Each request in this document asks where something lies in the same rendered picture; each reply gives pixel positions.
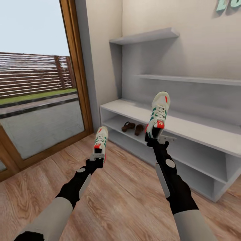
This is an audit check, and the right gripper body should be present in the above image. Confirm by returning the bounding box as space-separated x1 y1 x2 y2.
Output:
147 138 169 153

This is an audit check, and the sandal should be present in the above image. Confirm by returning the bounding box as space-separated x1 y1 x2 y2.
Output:
122 123 136 132
135 124 144 136

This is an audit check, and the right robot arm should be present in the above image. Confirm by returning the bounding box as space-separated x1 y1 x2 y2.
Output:
145 132 218 241

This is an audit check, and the gym shoe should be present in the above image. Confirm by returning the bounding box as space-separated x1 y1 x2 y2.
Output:
145 91 170 139
93 126 108 163

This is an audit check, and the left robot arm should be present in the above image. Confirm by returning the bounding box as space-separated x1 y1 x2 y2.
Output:
13 154 105 241

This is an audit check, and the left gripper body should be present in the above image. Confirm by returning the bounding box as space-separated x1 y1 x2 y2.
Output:
86 159 103 172

